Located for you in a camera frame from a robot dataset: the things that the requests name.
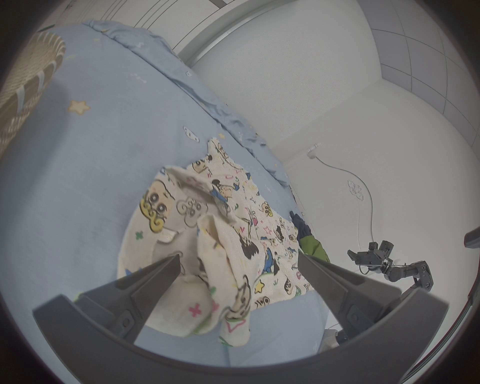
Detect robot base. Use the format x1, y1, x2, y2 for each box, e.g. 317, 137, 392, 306
319, 320, 351, 351

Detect pale blue quilt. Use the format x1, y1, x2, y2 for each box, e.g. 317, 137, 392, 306
82, 19, 301, 211

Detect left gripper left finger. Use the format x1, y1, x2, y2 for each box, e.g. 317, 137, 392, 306
77, 253, 183, 345

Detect dark blue garment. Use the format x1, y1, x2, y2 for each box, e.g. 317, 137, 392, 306
289, 211, 311, 241

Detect green shorts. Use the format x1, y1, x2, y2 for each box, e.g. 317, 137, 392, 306
297, 234, 331, 263

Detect white printed pyjama top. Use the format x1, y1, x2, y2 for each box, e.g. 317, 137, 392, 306
117, 138, 316, 347

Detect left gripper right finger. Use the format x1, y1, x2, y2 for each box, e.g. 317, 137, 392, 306
297, 253, 403, 340

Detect white cable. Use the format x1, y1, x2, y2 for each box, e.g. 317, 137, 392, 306
307, 143, 377, 244

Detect white wardrobe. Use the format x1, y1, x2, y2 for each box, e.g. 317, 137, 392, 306
49, 0, 235, 72

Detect bed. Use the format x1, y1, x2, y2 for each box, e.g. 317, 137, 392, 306
0, 20, 466, 370

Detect round woven basket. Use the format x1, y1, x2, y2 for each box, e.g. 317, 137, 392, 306
0, 31, 67, 154

